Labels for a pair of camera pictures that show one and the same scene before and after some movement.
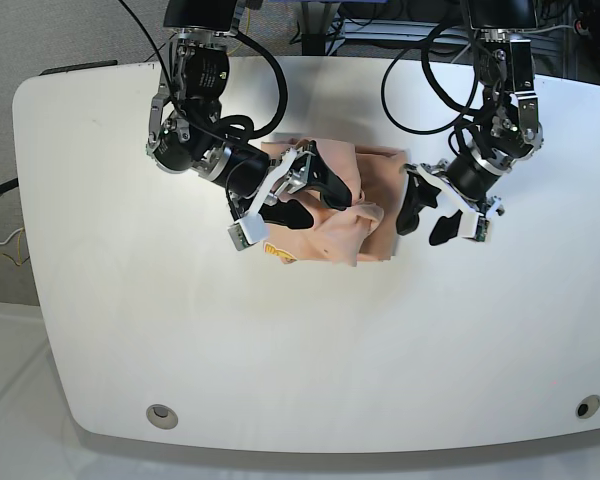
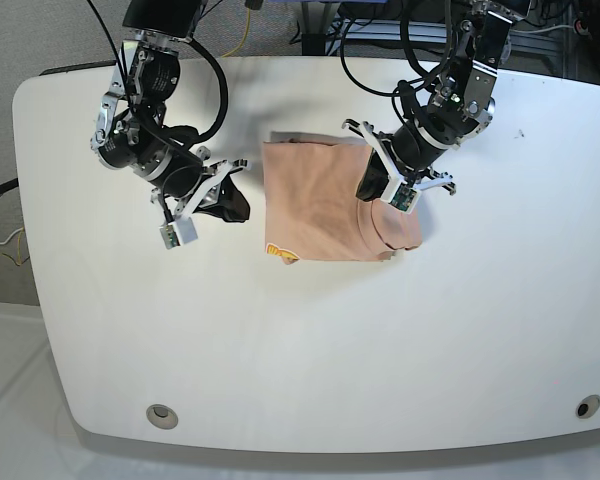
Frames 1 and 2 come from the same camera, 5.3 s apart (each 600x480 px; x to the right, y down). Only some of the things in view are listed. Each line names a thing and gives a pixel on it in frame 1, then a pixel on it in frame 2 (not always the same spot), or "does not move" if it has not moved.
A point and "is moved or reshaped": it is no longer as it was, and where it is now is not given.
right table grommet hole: [588, 406] does not move
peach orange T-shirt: [366, 229] is moved or reshaped
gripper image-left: [246, 169] -> [183, 177]
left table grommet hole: [162, 416] does not move
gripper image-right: [469, 177] -> [411, 148]
